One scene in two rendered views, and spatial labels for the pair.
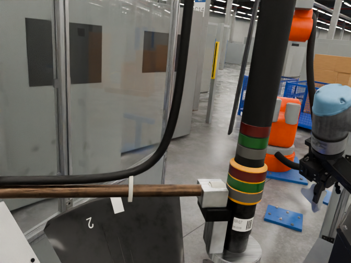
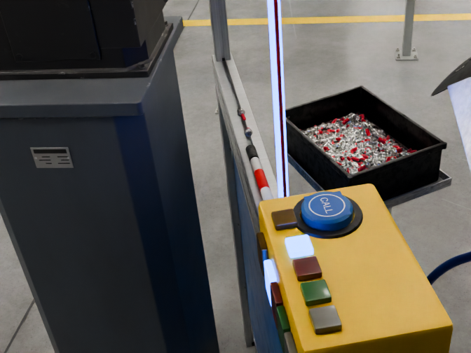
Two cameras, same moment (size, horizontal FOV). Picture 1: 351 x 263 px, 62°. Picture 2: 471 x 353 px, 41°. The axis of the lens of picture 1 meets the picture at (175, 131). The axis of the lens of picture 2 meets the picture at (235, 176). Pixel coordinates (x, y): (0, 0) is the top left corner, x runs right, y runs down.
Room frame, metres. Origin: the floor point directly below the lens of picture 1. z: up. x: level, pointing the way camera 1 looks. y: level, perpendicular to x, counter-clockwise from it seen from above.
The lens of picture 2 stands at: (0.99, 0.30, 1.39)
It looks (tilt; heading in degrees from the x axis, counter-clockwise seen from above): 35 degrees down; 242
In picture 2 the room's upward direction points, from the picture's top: 6 degrees counter-clockwise
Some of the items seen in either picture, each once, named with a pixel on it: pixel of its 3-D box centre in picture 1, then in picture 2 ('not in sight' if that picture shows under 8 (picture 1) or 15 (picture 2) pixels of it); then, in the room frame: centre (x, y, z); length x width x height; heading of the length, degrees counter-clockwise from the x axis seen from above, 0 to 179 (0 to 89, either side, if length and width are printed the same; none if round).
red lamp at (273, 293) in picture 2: not in sight; (277, 306); (0.82, 0.03, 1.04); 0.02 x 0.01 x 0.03; 67
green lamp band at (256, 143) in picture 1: (253, 138); not in sight; (0.32, -0.09, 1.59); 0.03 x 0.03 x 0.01
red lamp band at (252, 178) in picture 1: (247, 169); not in sight; (0.32, -0.09, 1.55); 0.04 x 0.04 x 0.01
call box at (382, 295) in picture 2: not in sight; (341, 302); (0.76, 0.04, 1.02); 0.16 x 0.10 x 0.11; 67
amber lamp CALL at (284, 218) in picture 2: not in sight; (284, 219); (0.78, -0.01, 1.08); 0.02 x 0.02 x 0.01; 67
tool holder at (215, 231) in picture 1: (231, 219); not in sight; (0.31, -0.08, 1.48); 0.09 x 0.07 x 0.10; 102
